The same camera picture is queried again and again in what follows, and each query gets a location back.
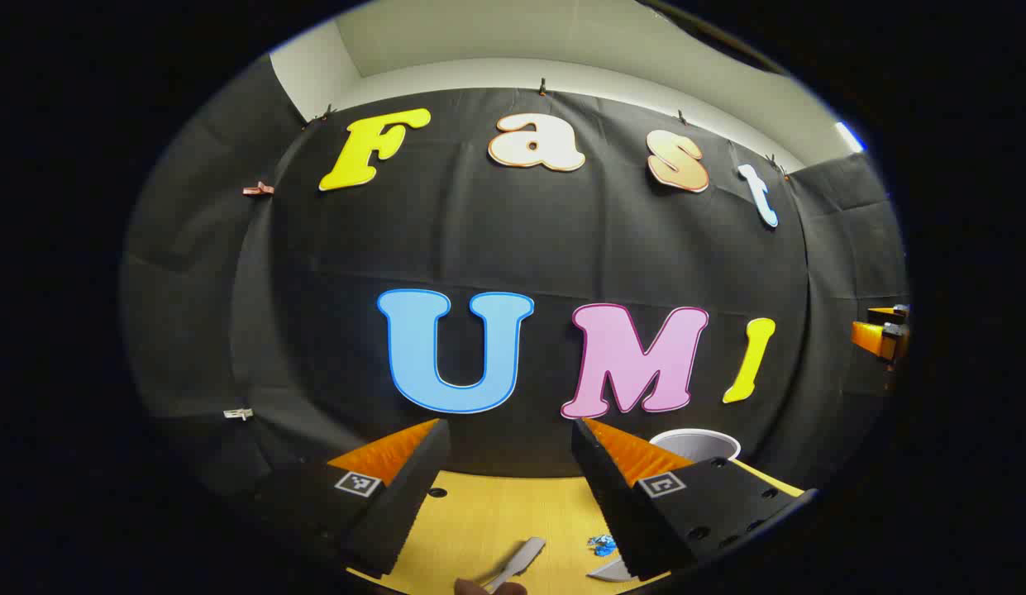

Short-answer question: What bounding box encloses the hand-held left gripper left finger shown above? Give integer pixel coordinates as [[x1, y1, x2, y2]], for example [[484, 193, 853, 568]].
[[256, 417, 453, 579]]

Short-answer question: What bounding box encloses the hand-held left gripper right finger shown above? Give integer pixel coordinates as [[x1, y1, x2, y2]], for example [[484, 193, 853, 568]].
[[570, 417, 807, 582]]

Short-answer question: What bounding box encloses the grey dustpan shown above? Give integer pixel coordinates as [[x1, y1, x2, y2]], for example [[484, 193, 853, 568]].
[[585, 558, 637, 583]]

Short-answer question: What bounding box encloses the white ribbed garbage bin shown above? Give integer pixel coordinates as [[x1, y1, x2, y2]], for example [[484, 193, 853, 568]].
[[649, 428, 742, 464]]

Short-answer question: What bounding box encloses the small grey broom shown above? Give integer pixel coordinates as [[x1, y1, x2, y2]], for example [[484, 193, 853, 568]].
[[480, 537, 546, 592]]

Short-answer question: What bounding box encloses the yellow wooden desktop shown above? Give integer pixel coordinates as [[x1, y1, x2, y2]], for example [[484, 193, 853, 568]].
[[347, 459, 807, 595]]

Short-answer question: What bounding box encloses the black backdrop cloth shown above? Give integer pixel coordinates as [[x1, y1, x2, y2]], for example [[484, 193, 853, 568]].
[[120, 54, 910, 497]]

